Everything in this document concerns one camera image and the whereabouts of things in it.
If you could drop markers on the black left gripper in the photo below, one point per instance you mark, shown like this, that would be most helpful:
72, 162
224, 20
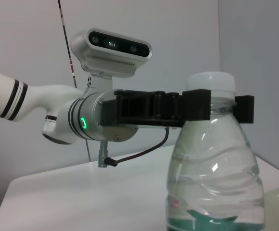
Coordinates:
130, 108

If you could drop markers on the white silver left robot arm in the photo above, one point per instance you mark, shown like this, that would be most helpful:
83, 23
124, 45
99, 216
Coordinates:
53, 101

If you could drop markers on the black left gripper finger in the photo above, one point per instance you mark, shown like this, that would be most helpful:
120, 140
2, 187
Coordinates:
245, 109

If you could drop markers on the clear green-label water bottle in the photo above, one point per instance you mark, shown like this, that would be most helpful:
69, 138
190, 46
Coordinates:
214, 168

